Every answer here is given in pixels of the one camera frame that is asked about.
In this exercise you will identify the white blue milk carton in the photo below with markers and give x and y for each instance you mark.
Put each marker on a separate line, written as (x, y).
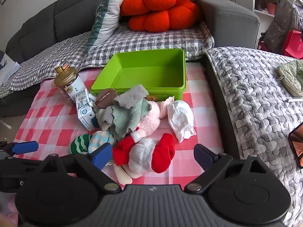
(85, 111)

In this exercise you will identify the green striped watermelon plush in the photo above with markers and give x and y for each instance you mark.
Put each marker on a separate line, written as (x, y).
(80, 144)

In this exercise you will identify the pink checkered tablecloth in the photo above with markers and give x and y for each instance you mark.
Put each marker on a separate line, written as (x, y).
(52, 122)

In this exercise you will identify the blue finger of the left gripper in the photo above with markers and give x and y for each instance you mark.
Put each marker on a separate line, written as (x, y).
(24, 147)

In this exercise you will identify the grey patterned quilt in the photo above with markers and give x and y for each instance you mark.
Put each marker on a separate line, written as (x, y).
(255, 113)

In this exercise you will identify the bunny doll blue dress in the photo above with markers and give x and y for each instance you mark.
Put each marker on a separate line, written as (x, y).
(99, 138)

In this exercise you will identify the grey checkered sofa cover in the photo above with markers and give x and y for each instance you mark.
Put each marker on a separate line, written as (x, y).
(40, 66)

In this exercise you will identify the gold lid cookie jar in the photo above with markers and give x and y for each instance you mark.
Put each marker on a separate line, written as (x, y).
(69, 83)

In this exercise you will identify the white deer print bag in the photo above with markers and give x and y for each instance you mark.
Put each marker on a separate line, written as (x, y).
(7, 68)

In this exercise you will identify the green grey wash cloth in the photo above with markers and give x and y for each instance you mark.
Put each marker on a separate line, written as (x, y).
(125, 112)

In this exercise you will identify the red bag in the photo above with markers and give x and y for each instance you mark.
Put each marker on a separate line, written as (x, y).
(293, 45)

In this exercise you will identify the white baby sock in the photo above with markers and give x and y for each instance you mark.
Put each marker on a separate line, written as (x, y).
(181, 120)

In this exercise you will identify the green quilted pouch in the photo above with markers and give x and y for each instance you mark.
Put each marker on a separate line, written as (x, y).
(291, 76)

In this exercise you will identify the orange pumpkin cushion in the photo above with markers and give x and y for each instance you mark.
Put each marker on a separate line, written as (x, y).
(157, 16)

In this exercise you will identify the pink plush toy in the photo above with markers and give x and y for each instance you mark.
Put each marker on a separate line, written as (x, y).
(150, 122)

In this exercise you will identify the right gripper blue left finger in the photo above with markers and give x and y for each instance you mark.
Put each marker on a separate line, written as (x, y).
(102, 155)

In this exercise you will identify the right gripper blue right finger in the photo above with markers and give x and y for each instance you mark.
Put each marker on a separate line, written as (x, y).
(204, 157)

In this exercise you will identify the santa plush toy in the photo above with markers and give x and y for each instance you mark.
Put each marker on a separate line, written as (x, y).
(135, 155)

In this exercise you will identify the grey backpack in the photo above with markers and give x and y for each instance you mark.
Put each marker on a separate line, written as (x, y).
(288, 17)

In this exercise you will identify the green white throw pillow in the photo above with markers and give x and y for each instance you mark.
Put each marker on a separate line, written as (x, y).
(107, 17)

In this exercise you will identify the tin can with label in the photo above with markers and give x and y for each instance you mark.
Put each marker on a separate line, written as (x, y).
(61, 66)

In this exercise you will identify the grey fabric sofa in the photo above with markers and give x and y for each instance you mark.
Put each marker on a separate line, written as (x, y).
(56, 20)

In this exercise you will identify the green plastic bin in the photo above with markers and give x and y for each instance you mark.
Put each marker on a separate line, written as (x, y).
(161, 72)

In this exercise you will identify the smartphone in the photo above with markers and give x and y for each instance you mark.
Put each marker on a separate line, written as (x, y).
(295, 138)

